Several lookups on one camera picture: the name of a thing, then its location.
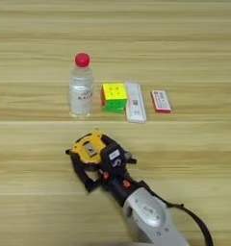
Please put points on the red and white card box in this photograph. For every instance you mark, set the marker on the red and white card box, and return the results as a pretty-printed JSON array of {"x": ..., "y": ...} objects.
[{"x": 160, "y": 102}]

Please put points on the yellow green red puzzle cube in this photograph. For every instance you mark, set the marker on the yellow green red puzzle cube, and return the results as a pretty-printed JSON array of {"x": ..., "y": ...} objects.
[{"x": 114, "y": 95}]

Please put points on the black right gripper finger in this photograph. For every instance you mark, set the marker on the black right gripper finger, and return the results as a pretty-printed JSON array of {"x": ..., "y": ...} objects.
[
  {"x": 80, "y": 169},
  {"x": 128, "y": 157}
]

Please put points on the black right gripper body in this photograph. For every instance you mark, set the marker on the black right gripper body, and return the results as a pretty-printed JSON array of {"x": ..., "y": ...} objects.
[{"x": 120, "y": 184}]

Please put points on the long white box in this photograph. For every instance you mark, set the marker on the long white box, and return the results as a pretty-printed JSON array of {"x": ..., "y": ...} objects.
[{"x": 135, "y": 104}]

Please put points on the clear water bottle red cap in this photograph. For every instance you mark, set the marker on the clear water bottle red cap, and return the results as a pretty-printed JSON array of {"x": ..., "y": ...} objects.
[{"x": 81, "y": 89}]

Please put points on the yellow black tape measure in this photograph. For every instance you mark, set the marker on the yellow black tape measure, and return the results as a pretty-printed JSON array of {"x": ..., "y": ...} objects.
[{"x": 88, "y": 149}]

